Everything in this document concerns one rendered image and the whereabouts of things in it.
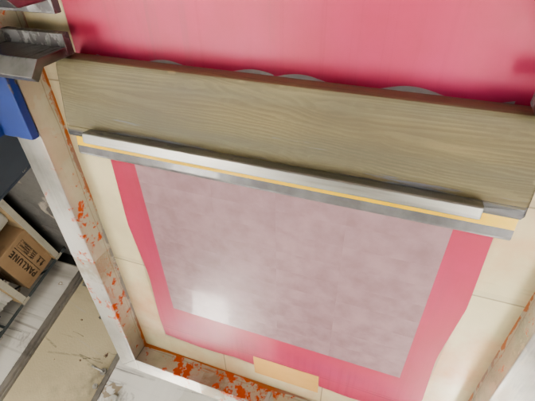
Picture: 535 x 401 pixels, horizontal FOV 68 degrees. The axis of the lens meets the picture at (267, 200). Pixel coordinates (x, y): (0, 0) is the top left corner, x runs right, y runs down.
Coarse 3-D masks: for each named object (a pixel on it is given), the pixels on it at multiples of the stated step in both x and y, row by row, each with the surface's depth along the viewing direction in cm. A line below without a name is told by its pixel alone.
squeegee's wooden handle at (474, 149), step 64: (64, 64) 36; (128, 64) 34; (128, 128) 36; (192, 128) 34; (256, 128) 32; (320, 128) 30; (384, 128) 29; (448, 128) 27; (512, 128) 26; (448, 192) 29; (512, 192) 28
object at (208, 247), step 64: (64, 0) 36; (128, 0) 33; (192, 0) 31; (256, 0) 30; (192, 64) 35; (256, 64) 33; (128, 192) 48; (192, 192) 44; (256, 192) 41; (192, 256) 52; (256, 256) 47; (192, 320) 62; (256, 320) 55
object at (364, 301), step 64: (320, 0) 28; (384, 0) 27; (448, 0) 26; (512, 0) 24; (320, 64) 31; (384, 64) 29; (448, 64) 28; (512, 64) 26; (320, 256) 44; (384, 256) 40; (448, 256) 38; (320, 320) 50; (384, 320) 46; (448, 320) 43; (320, 384) 60; (384, 384) 54
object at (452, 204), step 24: (96, 144) 37; (120, 144) 36; (144, 144) 35; (168, 144) 35; (216, 168) 34; (240, 168) 33; (264, 168) 32; (288, 168) 32; (336, 192) 31; (360, 192) 30; (384, 192) 29; (408, 192) 29; (432, 192) 29; (480, 216) 28
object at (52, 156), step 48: (48, 96) 42; (48, 144) 43; (48, 192) 48; (96, 240) 54; (96, 288) 59; (528, 336) 36; (192, 384) 67; (240, 384) 66; (480, 384) 46; (528, 384) 39
